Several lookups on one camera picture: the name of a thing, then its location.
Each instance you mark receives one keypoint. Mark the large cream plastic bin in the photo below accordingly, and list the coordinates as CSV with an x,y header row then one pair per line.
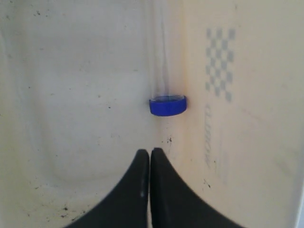
x,y
74,107

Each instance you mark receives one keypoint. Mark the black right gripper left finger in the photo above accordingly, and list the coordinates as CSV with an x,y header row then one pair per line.
x,y
126,205

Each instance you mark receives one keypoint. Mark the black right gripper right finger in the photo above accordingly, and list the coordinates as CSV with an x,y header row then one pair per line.
x,y
174,204

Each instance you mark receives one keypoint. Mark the blue cap tube reversed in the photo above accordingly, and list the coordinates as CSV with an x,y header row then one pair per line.
x,y
166,56

